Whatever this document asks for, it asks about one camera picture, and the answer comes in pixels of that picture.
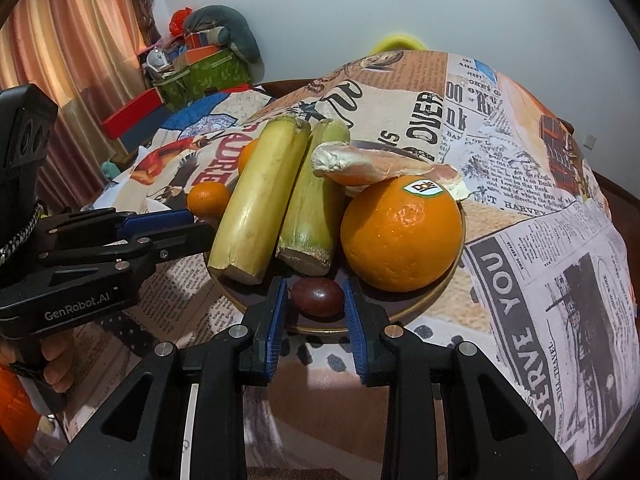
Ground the dark purple plate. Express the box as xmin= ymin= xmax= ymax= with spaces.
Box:
xmin=207 ymin=144 xmax=468 ymax=335

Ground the blue patchwork quilt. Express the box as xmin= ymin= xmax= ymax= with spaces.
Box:
xmin=150 ymin=90 xmax=272 ymax=148

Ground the left hand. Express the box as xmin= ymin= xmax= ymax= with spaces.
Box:
xmin=1 ymin=330 xmax=75 ymax=393

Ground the orange with sticker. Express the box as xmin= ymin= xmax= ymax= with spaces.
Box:
xmin=341 ymin=176 xmax=464 ymax=292

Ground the grey plush toy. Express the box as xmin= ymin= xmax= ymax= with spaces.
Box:
xmin=182 ymin=6 xmax=260 ymax=64

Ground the dark red grape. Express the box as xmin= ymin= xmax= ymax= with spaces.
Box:
xmin=290 ymin=278 xmax=345 ymax=318

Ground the sugarcane piece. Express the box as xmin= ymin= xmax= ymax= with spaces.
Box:
xmin=276 ymin=119 xmax=350 ymax=276
xmin=207 ymin=115 xmax=311 ymax=285

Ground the small mandarin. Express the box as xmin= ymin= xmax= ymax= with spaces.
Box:
xmin=186 ymin=181 xmax=231 ymax=220

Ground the red box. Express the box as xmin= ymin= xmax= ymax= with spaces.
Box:
xmin=101 ymin=88 xmax=163 ymax=140

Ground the pomelo segment peeled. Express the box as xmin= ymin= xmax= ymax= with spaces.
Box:
xmin=310 ymin=141 xmax=470 ymax=202

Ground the orange striped curtain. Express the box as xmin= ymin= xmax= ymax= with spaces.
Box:
xmin=1 ymin=0 xmax=145 ymax=210

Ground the newspaper print tablecloth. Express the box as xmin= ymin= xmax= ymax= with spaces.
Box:
xmin=60 ymin=49 xmax=640 ymax=476

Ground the yellow foam chair back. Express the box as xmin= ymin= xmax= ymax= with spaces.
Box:
xmin=369 ymin=34 xmax=427 ymax=55

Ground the sugarcane piece front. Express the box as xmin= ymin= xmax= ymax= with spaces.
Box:
xmin=276 ymin=119 xmax=350 ymax=276

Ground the orange without sticker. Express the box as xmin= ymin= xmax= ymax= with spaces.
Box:
xmin=238 ymin=139 xmax=258 ymax=174

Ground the green storage box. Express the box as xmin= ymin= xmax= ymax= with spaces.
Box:
xmin=153 ymin=49 xmax=250 ymax=112

